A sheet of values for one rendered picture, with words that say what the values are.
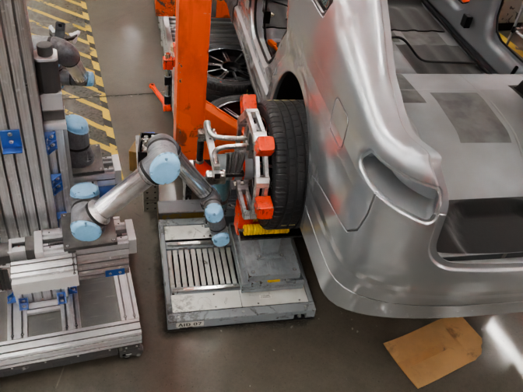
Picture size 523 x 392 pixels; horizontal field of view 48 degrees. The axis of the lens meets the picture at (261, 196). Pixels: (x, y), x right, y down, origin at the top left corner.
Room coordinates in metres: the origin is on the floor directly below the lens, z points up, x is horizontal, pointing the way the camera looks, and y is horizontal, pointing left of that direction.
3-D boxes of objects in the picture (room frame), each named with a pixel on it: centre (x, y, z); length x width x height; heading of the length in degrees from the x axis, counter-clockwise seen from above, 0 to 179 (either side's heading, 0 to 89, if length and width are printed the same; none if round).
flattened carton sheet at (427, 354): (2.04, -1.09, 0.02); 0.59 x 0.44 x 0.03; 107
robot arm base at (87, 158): (2.26, 0.92, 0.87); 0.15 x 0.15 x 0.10
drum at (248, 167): (2.35, 0.15, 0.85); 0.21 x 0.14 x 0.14; 107
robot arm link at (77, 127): (2.26, 0.93, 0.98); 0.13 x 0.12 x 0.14; 99
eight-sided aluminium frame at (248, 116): (2.37, 0.08, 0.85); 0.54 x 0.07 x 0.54; 17
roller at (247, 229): (2.28, -0.05, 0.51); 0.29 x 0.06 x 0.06; 107
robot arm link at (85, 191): (1.80, 0.73, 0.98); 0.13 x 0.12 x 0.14; 19
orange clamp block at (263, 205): (2.07, -0.02, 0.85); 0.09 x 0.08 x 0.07; 17
